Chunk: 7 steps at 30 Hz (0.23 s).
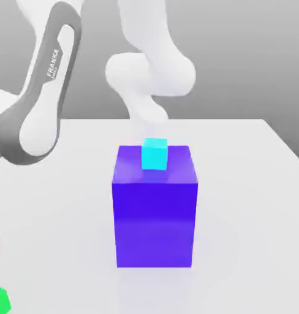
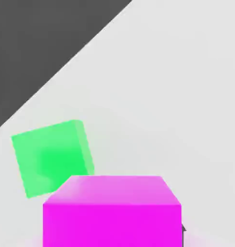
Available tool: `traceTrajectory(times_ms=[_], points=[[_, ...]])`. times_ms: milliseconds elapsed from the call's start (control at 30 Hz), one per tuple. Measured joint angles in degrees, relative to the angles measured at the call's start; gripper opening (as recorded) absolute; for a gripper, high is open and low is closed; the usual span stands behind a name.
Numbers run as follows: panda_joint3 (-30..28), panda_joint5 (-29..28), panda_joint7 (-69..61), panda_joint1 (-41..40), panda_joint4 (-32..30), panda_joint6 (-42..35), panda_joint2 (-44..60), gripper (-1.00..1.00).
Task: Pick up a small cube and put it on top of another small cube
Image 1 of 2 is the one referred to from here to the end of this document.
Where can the large purple box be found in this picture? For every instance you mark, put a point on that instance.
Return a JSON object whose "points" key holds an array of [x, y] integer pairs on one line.
{"points": [[154, 220]]}

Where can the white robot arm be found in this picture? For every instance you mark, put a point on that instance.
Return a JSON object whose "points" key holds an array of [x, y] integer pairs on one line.
{"points": [[149, 49]]}

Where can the small cyan cube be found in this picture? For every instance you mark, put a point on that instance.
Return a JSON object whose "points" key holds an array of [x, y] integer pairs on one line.
{"points": [[154, 155]]}

